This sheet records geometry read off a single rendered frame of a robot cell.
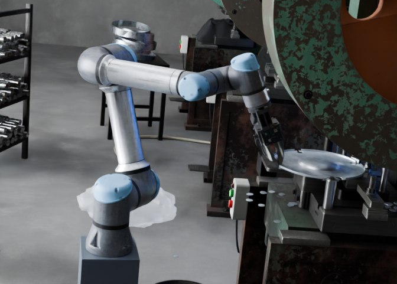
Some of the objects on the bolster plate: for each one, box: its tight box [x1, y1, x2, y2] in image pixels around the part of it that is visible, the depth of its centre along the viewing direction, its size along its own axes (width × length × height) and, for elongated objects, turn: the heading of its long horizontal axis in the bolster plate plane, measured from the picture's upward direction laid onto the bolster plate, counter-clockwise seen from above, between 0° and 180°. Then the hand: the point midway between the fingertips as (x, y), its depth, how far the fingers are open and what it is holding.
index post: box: [323, 177, 337, 210], centre depth 217 cm, size 3×3×10 cm
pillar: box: [379, 168, 389, 192], centre depth 226 cm, size 2×2×14 cm
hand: (277, 161), depth 228 cm, fingers closed
